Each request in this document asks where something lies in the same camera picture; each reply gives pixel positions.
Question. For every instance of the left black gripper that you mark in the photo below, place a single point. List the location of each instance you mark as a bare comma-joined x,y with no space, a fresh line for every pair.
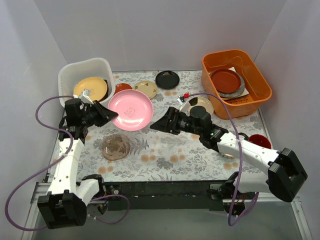
96,113

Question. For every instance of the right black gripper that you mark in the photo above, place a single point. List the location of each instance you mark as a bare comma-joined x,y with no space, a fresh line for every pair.
172,121

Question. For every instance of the large yellow round plate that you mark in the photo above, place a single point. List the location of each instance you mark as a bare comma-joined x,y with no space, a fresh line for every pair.
97,86

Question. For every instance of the pink round plate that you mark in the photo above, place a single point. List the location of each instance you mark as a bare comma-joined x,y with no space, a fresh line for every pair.
135,110

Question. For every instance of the cream plate with flowers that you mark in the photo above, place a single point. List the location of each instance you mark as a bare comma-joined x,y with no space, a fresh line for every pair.
149,88

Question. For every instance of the cream plate black patch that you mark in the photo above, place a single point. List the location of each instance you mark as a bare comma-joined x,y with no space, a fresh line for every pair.
203,102

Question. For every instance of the black round plate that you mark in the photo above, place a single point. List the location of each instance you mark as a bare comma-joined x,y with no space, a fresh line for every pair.
167,79

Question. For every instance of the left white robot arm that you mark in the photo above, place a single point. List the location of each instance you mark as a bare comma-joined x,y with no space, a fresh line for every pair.
67,170

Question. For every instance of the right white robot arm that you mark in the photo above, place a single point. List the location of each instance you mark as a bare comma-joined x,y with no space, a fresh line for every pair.
284,174

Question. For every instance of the white plastic bin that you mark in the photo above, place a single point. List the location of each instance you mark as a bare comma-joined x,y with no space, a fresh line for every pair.
70,75

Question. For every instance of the grey plate in orange bin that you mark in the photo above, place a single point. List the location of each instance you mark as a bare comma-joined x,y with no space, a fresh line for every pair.
228,83

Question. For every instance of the red plate in orange bin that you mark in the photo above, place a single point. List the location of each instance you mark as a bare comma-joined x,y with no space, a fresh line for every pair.
226,81

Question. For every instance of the orange plastic bin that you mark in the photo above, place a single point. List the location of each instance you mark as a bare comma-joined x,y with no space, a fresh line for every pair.
258,88

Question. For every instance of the square board in orange bin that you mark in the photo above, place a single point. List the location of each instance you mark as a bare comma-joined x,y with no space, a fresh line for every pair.
240,98

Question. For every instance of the brown glass bowl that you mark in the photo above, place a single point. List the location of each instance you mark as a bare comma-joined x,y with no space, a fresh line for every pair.
115,147

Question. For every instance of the small red plate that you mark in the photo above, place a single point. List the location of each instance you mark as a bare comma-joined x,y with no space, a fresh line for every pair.
121,87

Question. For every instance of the floral table mat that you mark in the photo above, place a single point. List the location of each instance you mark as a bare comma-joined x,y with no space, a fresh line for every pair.
158,156

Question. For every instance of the red and black mug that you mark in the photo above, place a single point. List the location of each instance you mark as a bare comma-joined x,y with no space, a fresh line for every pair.
257,139

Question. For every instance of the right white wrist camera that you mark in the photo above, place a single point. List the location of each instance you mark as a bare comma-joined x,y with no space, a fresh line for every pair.
184,105

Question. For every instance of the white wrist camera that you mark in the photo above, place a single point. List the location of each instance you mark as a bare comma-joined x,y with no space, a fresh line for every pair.
84,97
184,105

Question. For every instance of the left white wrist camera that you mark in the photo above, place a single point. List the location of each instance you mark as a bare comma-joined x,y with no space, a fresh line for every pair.
84,97

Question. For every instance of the black metal base rail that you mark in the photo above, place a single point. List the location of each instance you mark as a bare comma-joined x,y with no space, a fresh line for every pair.
154,195

